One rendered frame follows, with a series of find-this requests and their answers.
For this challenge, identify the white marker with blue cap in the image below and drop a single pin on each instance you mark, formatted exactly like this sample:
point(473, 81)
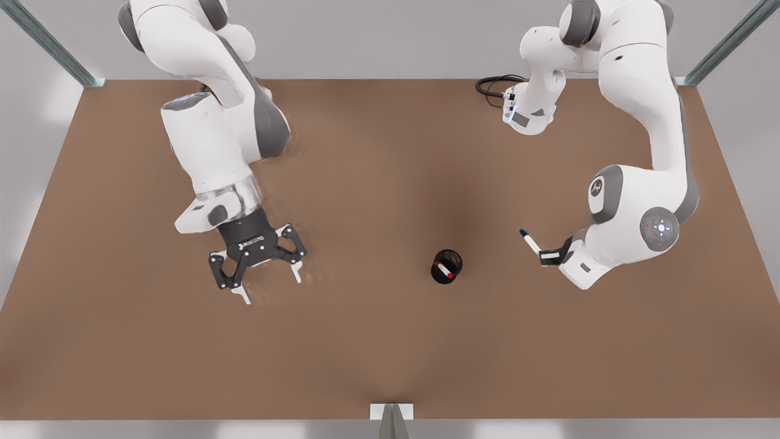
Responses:
point(530, 241)

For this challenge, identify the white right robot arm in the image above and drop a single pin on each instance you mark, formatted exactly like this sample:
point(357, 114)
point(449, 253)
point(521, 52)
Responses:
point(201, 140)

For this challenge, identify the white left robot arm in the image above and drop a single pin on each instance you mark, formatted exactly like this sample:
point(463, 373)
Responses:
point(634, 128)

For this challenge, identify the black mesh pen cup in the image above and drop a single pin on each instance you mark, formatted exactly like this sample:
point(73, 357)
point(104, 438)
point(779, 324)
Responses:
point(446, 268)

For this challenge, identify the white marker with red cap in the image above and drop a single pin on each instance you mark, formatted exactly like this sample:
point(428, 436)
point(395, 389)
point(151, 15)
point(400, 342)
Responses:
point(444, 271)

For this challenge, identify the silver frame post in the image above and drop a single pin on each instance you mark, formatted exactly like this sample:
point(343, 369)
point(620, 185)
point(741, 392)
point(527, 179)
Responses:
point(49, 44)
point(728, 44)
point(392, 421)

